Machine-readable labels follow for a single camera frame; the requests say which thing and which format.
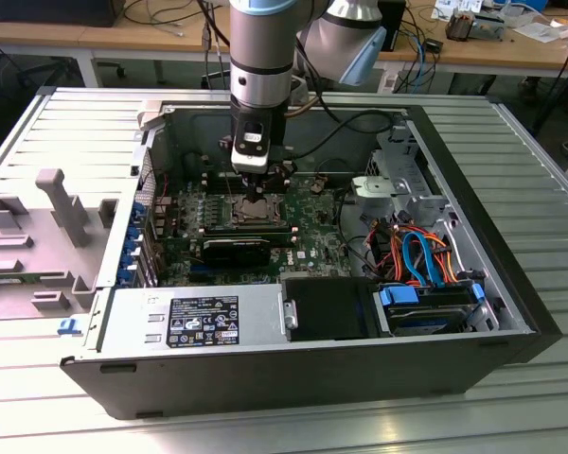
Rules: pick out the metal CPU cooler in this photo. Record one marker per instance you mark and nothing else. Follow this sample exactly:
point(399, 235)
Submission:
point(460, 26)

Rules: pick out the black RAM stick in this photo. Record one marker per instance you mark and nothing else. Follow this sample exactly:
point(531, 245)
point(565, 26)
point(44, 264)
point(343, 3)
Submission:
point(246, 231)

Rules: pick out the black computer tower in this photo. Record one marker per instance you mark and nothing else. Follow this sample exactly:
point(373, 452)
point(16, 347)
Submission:
point(52, 12)

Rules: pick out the silver power supply unit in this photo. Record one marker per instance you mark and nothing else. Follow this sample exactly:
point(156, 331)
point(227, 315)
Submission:
point(260, 326)

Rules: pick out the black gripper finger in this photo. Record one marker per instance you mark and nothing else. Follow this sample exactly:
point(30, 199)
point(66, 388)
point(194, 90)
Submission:
point(254, 186)
point(281, 172)

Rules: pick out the small black adapter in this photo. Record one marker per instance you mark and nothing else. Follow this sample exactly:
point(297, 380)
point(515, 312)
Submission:
point(433, 45)

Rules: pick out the silver drive cage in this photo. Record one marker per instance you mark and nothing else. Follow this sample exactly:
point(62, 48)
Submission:
point(404, 179)

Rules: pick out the CPU socket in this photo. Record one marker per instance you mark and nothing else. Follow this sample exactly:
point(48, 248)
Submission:
point(230, 211)

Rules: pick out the silver camera with black bracket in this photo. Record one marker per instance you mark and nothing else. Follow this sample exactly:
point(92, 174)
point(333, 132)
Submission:
point(250, 161)

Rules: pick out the small blue clip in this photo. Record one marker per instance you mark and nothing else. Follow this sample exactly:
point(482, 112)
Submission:
point(68, 327)

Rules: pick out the black graphics card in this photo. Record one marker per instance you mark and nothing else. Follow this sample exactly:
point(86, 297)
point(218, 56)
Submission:
point(236, 253)

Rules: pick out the wooden desk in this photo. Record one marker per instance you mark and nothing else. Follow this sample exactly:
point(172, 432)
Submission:
point(52, 38)

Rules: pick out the black and silver PC case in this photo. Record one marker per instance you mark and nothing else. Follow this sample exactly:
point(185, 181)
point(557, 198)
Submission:
point(265, 378)

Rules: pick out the black upright box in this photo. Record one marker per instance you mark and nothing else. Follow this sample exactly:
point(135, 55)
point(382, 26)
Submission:
point(395, 23)

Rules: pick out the grey parts rack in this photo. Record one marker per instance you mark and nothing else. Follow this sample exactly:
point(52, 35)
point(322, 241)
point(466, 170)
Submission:
point(59, 198)

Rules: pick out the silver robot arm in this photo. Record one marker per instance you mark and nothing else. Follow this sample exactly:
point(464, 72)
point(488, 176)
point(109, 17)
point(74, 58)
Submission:
point(260, 47)

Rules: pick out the white paper sheets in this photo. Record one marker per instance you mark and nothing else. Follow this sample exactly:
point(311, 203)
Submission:
point(542, 30)

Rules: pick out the green motherboard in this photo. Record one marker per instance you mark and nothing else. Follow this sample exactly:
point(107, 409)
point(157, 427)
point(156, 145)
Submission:
point(312, 222)

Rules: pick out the hard disk in blue carrier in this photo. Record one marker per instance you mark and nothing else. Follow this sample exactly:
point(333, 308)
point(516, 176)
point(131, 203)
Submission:
point(397, 297)

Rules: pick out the metal locking lever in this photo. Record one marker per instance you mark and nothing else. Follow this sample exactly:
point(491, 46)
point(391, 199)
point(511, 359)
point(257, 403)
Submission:
point(226, 179)

